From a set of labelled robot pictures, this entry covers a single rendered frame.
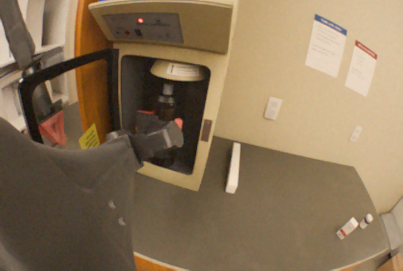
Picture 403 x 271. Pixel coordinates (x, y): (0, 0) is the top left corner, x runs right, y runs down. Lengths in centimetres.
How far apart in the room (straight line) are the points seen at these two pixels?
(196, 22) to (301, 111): 76
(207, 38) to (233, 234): 54
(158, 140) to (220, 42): 22
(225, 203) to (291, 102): 59
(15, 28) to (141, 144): 40
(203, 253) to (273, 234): 24
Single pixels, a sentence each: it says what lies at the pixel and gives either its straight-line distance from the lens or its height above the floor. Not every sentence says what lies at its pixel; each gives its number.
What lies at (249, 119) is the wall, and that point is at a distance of 93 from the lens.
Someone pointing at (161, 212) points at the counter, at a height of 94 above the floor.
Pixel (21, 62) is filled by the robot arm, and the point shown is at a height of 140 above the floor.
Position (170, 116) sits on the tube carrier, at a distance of 50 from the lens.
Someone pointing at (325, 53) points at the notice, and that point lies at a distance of 94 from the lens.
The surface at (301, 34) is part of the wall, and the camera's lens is 89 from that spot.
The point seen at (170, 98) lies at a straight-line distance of 49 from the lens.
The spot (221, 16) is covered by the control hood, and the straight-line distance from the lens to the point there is 31.
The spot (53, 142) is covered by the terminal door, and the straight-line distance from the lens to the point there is 38.
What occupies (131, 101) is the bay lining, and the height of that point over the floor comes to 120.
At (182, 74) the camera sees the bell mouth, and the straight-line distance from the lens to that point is 46.
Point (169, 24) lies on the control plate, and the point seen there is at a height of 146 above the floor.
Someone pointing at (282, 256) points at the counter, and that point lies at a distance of 62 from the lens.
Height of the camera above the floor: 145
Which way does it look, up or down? 28 degrees down
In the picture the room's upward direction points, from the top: 10 degrees clockwise
